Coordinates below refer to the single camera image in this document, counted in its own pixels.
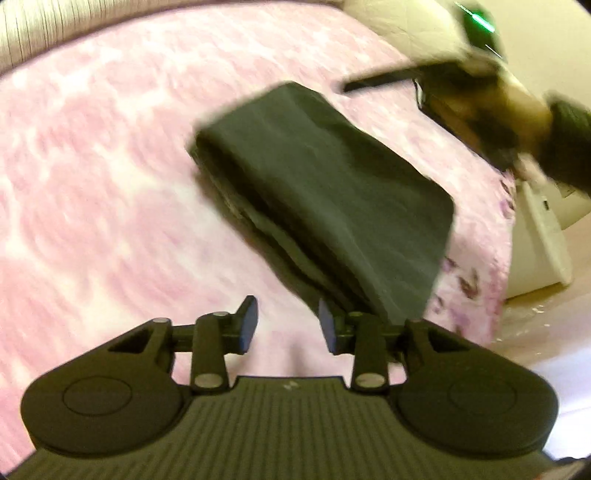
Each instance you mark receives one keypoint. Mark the dark grey pants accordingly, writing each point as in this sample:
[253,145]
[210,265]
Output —
[323,184]

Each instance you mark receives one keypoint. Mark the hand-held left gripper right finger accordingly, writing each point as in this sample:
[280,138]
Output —
[327,327]

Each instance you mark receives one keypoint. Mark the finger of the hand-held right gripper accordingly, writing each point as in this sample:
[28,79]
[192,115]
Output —
[461,124]
[392,77]

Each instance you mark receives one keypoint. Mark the person's right forearm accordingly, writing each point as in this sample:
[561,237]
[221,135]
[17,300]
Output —
[570,138]

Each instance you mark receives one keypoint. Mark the white furniture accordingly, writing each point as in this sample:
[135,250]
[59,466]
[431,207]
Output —
[538,240]

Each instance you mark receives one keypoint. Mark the pink rose blanket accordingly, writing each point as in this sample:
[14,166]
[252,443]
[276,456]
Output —
[115,207]

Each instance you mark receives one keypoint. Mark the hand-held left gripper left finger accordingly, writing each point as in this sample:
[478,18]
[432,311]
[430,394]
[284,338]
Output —
[248,323]

